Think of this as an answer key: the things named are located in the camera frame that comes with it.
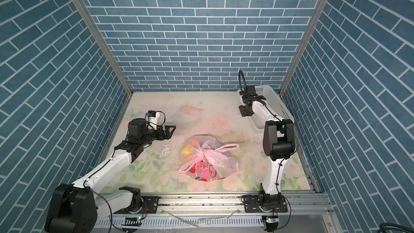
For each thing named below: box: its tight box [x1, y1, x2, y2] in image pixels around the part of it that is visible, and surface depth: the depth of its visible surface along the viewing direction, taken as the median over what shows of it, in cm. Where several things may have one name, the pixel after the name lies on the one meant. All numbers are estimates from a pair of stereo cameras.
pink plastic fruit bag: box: [178, 134, 240, 182], surface depth 81 cm
